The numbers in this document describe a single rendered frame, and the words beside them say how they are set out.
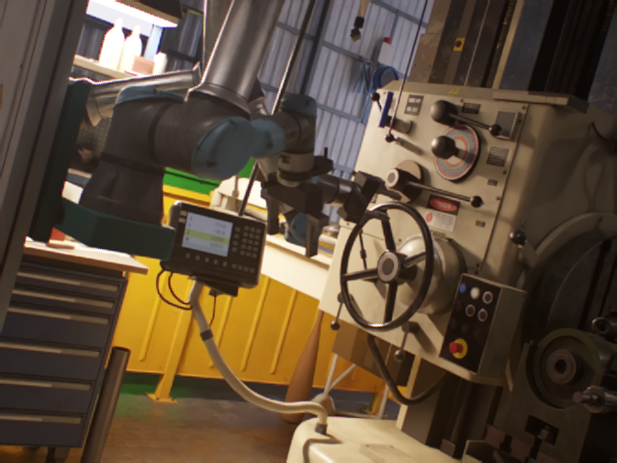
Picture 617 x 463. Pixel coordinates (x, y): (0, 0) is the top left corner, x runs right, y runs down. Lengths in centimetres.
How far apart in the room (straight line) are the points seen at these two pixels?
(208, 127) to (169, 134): 8
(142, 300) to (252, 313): 76
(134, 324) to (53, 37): 350
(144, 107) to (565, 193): 138
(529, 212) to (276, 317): 323
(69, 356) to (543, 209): 201
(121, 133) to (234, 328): 383
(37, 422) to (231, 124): 239
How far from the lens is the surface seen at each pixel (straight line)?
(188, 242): 274
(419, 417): 343
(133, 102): 150
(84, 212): 149
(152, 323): 497
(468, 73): 360
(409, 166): 267
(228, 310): 518
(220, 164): 141
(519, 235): 230
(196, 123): 141
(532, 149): 240
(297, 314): 549
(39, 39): 158
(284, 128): 162
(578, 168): 252
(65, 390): 360
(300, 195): 172
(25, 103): 156
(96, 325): 355
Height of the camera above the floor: 146
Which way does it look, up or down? 2 degrees down
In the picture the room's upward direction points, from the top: 16 degrees clockwise
